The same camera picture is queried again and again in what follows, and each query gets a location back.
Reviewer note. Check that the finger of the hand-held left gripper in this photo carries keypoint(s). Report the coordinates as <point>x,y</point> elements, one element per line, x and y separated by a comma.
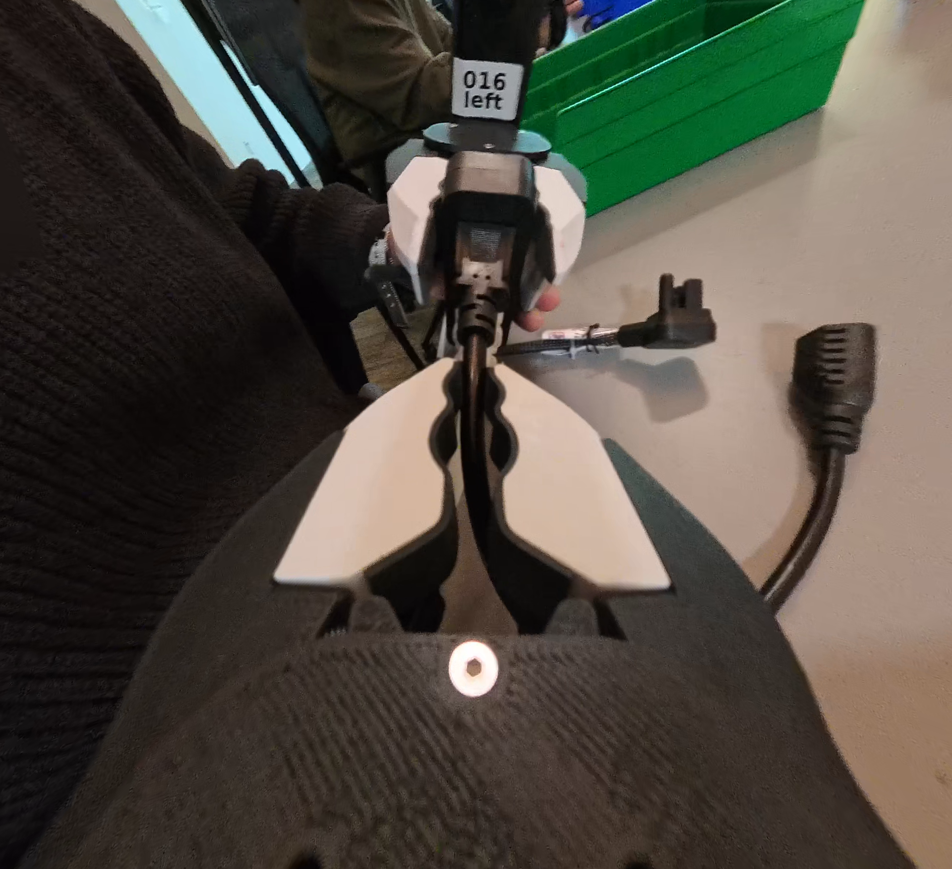
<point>409,214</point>
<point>561,229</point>

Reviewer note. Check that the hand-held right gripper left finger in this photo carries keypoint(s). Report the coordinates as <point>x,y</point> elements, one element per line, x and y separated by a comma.
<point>372,497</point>

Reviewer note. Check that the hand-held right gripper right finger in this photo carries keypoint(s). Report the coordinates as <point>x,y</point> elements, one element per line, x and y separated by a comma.
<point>580,512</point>

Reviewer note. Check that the person's left forearm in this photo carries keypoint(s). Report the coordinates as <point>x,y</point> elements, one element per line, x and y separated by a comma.
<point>312,237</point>

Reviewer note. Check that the grey desk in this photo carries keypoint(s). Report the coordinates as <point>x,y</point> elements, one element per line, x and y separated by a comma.
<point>818,214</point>

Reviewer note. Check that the person's left hand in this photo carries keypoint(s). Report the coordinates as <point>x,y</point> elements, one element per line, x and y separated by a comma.
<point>539,315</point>

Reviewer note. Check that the green plastic bin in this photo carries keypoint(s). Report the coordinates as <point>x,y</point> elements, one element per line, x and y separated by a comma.
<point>706,66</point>

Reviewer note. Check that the black office chair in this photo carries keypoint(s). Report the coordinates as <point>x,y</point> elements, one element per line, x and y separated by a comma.
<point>268,51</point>

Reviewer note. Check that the person's torso in black sweater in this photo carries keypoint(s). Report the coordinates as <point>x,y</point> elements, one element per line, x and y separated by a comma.
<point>111,363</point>

